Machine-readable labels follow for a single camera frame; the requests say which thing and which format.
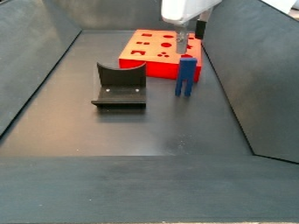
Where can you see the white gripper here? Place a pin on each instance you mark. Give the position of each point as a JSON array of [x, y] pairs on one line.
[[178, 12]]

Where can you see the blue square-circle peg block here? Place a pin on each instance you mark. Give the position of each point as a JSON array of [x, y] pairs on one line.
[[185, 80]]

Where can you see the red shape sorting board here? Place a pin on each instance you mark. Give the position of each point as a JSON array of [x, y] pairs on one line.
[[153, 47]]

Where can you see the black curved holder bracket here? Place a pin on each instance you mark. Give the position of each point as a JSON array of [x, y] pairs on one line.
[[122, 87]]

